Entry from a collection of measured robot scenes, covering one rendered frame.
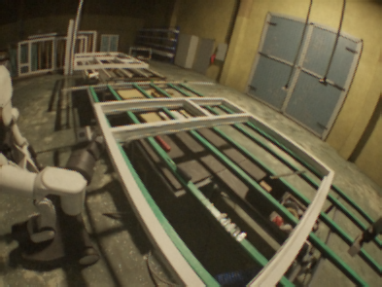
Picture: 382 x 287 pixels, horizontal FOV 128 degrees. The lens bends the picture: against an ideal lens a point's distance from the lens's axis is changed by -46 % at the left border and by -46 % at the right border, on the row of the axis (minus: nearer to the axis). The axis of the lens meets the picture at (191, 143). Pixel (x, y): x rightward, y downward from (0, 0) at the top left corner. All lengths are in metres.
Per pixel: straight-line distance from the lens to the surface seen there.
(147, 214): 0.61
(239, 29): 8.25
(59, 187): 0.42
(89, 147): 0.54
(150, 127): 1.09
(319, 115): 6.72
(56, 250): 1.49
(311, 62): 6.94
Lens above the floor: 1.45
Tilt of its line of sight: 32 degrees down
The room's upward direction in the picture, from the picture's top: 15 degrees clockwise
